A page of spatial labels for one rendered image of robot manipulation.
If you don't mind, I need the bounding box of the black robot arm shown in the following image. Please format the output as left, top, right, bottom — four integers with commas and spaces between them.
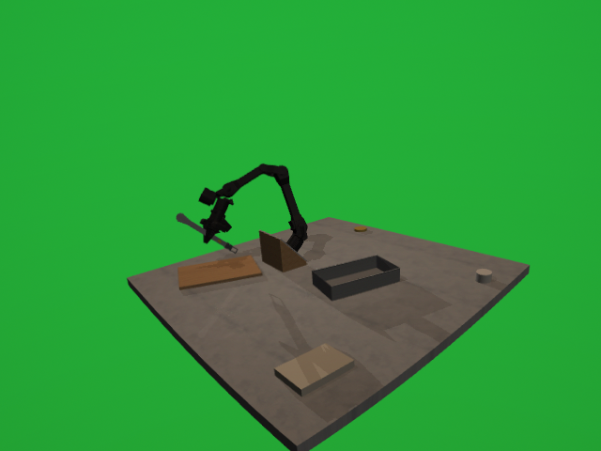
199, 163, 308, 252

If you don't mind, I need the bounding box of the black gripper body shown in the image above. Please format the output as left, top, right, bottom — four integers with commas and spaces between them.
200, 208, 227, 233

